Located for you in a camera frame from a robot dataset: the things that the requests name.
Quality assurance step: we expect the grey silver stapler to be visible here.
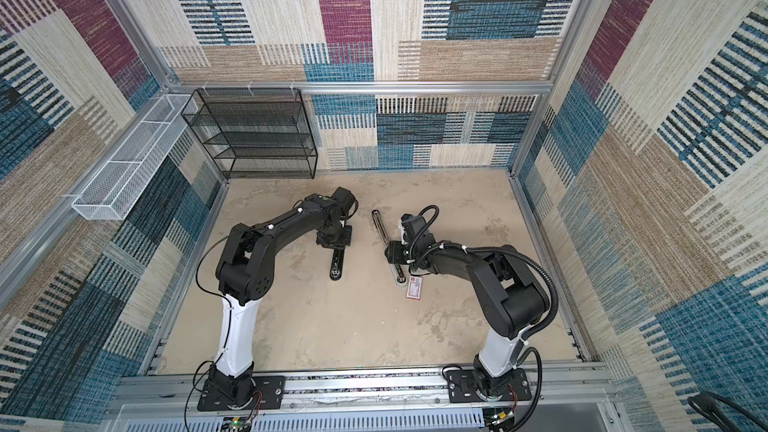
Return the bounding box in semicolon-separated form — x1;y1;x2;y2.
371;209;407;287

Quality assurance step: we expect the red white staple box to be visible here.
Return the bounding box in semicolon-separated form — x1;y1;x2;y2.
406;276;423;300

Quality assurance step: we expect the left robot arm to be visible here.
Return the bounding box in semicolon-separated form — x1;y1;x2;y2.
197;187;358;412

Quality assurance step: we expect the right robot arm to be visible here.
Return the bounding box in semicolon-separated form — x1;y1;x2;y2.
385;213;559;401

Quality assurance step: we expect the black wire shelf rack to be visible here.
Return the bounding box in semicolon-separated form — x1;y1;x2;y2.
181;88;318;179

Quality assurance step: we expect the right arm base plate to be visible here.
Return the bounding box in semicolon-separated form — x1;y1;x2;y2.
441;364;533;403

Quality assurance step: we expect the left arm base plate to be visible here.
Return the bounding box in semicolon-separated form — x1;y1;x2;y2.
196;373;286;412

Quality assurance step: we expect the aluminium front rail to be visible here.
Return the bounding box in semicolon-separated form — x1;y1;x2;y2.
100;362;632;431

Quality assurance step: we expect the white mesh wall basket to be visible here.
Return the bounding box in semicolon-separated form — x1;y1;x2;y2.
71;94;190;221

